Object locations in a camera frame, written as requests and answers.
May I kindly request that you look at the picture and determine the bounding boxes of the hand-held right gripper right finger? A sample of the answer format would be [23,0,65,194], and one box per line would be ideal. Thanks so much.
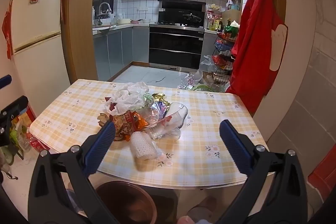
[219,120,307,224]

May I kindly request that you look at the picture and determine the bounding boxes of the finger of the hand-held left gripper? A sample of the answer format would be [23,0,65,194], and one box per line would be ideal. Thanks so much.
[0,76,12,89]
[0,95,29,147]

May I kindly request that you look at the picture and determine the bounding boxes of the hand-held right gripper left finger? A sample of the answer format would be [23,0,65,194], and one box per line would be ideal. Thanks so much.
[28,120,118,224]

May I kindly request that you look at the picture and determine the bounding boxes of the orange red snack wrapper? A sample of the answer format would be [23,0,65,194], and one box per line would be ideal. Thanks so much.
[98,111,149,142]

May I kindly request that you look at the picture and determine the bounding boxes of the white foam net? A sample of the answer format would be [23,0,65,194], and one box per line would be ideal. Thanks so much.
[130,131,160,162]

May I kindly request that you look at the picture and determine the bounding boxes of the white plastic bag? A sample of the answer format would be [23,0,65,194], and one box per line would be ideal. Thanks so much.
[104,81,151,115]

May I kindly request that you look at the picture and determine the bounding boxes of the brown trash bin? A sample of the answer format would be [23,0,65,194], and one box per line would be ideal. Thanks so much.
[95,180,158,224]

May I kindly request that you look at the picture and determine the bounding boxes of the flower print blister pack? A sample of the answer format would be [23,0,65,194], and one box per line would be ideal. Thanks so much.
[147,115,182,141]

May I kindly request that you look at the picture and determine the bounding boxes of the blue foil wrapper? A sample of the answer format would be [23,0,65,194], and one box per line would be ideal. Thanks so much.
[151,100,172,120]

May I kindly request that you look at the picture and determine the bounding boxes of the gold foil wrapper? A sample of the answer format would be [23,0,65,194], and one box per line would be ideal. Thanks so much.
[152,92,168,102]

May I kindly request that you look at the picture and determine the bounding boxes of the colourful snack bags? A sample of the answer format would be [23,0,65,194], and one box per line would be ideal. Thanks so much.
[8,106,36,160]

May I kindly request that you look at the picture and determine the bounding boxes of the cream refrigerator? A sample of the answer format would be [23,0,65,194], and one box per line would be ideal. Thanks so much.
[10,0,72,119]

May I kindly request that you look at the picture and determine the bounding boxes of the yellow checked tablecloth table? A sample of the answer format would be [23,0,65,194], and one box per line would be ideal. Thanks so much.
[29,79,269,190]

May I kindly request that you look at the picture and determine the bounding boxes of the plastic bags on floor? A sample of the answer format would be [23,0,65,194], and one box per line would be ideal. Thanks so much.
[178,55,229,92]

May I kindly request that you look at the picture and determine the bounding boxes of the red box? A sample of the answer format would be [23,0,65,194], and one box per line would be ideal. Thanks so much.
[307,158,332,196]

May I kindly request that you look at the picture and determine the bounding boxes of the grey lower cabinets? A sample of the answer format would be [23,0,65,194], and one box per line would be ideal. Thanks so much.
[92,25,150,81]

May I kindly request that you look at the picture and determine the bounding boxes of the red apron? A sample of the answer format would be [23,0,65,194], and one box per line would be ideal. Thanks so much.
[229,0,288,115]

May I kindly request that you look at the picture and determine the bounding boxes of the black built-in oven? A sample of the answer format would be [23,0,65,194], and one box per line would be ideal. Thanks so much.
[148,24,205,70]

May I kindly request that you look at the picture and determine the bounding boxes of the chrome kitchen faucet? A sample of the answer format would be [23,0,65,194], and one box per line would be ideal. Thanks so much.
[98,2,112,18]

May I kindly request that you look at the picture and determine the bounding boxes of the row of condiment bottles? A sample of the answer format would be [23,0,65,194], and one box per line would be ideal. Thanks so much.
[206,10,232,32]

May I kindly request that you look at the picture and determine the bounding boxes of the wooden shelf box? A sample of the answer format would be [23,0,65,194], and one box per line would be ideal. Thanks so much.
[222,9,242,28]

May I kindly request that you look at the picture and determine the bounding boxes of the black wok with lid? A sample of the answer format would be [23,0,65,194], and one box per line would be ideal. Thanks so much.
[182,13,202,23]

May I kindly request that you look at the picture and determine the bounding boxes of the black range hood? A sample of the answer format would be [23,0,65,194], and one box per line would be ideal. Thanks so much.
[157,0,207,25]

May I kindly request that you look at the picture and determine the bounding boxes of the red wall hanging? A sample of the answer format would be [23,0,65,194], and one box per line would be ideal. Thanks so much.
[2,1,14,60]

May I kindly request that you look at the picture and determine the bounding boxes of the black wire rack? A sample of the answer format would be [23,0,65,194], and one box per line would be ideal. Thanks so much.
[212,30,237,88]

